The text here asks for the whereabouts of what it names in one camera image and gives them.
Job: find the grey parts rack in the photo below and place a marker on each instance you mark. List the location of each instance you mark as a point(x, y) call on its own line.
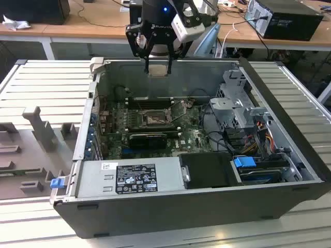
point(31, 155)

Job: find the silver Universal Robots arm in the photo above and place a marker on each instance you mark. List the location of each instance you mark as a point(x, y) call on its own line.
point(158, 50)

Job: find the CPU socket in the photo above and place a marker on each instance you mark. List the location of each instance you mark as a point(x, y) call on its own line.
point(155, 118)

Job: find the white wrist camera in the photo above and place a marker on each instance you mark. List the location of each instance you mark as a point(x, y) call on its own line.
point(186, 29)

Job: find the hard disk in blue carrier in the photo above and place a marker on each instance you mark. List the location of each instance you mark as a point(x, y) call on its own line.
point(244, 164)

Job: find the black plastic shroud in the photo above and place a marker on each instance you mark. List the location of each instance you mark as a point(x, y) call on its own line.
point(207, 170)

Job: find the silver power supply unit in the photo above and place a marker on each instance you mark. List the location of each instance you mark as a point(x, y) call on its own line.
point(93, 180)

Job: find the black open PC case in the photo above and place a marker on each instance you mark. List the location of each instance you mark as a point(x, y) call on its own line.
point(155, 217)

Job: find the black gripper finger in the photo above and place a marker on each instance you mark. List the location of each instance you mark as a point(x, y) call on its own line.
point(134, 38)
point(170, 58)

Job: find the grey metal drive cage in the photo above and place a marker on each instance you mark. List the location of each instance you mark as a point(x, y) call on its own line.
point(227, 108)

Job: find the black RAM slot bank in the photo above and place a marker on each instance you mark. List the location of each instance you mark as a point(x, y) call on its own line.
point(152, 129)
point(150, 103)

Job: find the silver square CPU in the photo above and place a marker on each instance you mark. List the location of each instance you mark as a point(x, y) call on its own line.
point(158, 70)

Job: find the crumpled white paper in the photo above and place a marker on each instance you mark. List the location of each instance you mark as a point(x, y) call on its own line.
point(15, 24)

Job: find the green motherboard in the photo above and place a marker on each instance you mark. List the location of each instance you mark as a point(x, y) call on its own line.
point(191, 134)

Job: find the black box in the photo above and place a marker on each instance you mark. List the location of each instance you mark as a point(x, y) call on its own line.
point(33, 11)

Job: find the black graphics card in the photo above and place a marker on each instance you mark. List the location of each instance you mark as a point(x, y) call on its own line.
point(147, 141)

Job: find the wooden desk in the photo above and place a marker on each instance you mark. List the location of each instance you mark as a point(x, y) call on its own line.
point(77, 31)

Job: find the black desktop computer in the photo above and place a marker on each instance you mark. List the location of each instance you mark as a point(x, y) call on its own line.
point(292, 25)

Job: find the small black computer tower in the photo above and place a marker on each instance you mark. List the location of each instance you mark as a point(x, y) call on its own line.
point(134, 15)

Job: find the blue case latch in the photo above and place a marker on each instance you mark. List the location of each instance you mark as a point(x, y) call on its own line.
point(57, 183)

